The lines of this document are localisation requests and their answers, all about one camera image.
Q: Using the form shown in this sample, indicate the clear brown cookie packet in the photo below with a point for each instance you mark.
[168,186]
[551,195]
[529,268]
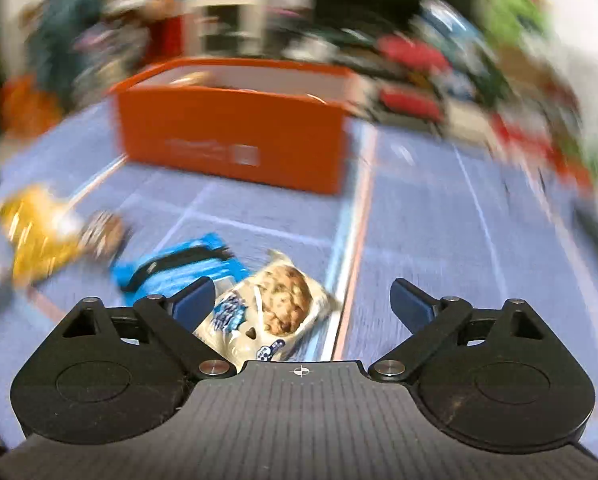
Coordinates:
[104,232]

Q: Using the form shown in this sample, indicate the light blue snack packet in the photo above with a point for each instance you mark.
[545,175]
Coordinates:
[179,265]

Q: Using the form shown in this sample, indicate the white cookie packet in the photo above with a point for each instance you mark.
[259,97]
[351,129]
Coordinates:
[279,300]

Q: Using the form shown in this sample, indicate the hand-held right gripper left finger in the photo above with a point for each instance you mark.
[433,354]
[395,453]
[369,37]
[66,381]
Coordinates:
[194,300]

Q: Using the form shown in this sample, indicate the orange cardboard box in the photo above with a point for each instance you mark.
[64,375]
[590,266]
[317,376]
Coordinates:
[229,135]

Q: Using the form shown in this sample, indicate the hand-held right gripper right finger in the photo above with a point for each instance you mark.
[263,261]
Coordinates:
[409,300]

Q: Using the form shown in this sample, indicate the gold foil snack packet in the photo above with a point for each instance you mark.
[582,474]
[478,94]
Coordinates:
[39,240]

